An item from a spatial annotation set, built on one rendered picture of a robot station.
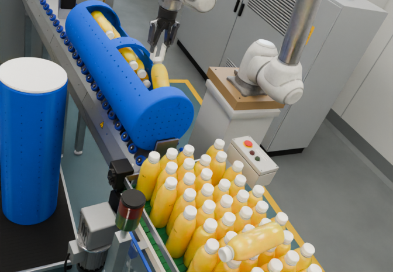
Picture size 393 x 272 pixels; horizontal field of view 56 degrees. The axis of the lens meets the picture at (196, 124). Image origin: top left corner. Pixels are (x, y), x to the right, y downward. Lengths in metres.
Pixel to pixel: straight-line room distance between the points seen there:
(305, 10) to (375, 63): 2.55
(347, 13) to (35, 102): 2.12
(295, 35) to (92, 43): 0.91
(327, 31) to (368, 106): 1.51
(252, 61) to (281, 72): 0.21
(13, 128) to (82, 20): 0.61
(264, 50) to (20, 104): 1.15
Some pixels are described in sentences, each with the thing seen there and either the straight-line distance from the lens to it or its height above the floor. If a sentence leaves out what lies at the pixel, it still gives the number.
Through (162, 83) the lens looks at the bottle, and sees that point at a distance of 1.55.
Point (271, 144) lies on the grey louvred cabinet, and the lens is 3.30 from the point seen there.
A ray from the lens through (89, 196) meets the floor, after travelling 2.60.
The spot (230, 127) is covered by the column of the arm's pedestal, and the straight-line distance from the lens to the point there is 1.97.
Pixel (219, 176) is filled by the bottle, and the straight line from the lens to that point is 1.44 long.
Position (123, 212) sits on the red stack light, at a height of 1.23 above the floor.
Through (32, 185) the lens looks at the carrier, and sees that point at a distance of 2.02.
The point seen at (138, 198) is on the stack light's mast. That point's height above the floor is 1.26.
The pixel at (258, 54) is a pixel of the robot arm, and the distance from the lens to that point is 1.89.
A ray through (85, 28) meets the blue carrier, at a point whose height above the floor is 1.18.
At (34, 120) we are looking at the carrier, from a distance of 1.74.
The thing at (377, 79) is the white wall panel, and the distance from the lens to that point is 4.11.
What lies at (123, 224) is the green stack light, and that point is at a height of 1.18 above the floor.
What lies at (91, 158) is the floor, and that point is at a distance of 2.86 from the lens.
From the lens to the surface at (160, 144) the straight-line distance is 1.47.
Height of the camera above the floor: 1.98
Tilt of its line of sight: 35 degrees down
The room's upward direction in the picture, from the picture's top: 20 degrees clockwise
